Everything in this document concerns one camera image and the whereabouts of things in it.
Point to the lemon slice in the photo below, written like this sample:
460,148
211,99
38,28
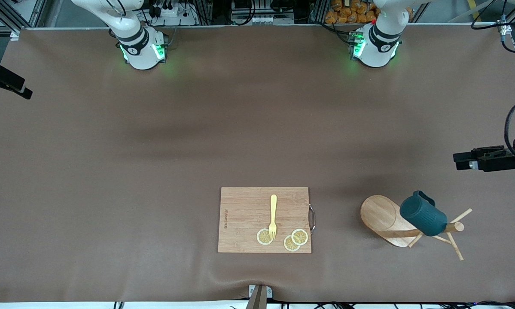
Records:
290,244
263,237
300,236

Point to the brown table mat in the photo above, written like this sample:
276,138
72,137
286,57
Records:
257,128

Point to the wooden cutting board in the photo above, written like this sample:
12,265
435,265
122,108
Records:
248,214

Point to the dark teal ceramic cup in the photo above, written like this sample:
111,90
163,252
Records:
422,214

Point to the orange snack bags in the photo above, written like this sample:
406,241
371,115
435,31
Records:
347,15

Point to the wooden mug tree rack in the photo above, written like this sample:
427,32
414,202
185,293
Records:
379,216

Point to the table edge clamp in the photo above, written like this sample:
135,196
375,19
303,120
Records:
259,298

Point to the yellow plastic fork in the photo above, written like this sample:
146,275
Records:
273,206

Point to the white power strip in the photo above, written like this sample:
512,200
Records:
171,13

